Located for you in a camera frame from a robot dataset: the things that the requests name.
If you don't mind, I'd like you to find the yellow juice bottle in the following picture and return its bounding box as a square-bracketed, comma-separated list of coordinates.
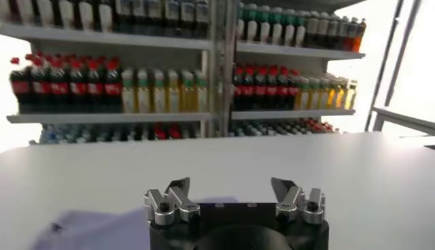
[297, 77, 309, 111]
[151, 68, 167, 114]
[308, 77, 319, 111]
[165, 69, 180, 113]
[336, 78, 347, 110]
[121, 67, 136, 114]
[318, 77, 329, 110]
[135, 67, 150, 114]
[327, 78, 338, 110]
[179, 69, 195, 113]
[194, 69, 209, 113]
[345, 79, 358, 110]

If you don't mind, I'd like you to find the grey slanted beam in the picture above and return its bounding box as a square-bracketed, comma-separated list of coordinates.
[383, 0, 424, 107]

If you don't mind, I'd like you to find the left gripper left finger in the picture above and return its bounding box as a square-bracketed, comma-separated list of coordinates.
[143, 176, 202, 227]

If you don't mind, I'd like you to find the black slanted pole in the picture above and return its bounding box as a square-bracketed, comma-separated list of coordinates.
[364, 0, 406, 132]

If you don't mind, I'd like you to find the grey metal shelf unit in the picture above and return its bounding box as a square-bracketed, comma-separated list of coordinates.
[220, 0, 366, 137]
[0, 0, 222, 145]

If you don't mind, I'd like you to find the dark bottle beige label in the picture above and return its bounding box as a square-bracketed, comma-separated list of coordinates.
[305, 11, 319, 48]
[317, 12, 329, 49]

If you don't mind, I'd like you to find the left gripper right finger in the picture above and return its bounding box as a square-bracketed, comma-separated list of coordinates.
[270, 177, 327, 226]

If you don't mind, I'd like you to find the dark bottle grey label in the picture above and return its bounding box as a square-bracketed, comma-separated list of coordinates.
[115, 0, 132, 34]
[164, 0, 180, 37]
[195, 0, 210, 38]
[179, 0, 195, 37]
[131, 0, 147, 35]
[147, 0, 164, 36]

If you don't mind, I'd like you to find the red cap cola bottle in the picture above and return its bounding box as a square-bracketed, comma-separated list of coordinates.
[86, 59, 105, 114]
[69, 59, 88, 114]
[9, 57, 33, 114]
[50, 58, 71, 114]
[31, 57, 52, 114]
[103, 57, 122, 114]
[254, 66, 267, 111]
[232, 66, 244, 112]
[277, 67, 289, 111]
[153, 122, 168, 141]
[169, 122, 184, 140]
[243, 66, 256, 112]
[266, 66, 278, 111]

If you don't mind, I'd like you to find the purple t-shirt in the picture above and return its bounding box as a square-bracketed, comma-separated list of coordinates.
[32, 196, 239, 250]

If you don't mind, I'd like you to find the white metal frame table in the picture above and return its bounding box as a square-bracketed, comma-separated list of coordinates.
[372, 107, 435, 137]

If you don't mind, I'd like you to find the red drink bottle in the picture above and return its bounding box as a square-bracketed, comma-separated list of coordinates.
[355, 18, 367, 53]

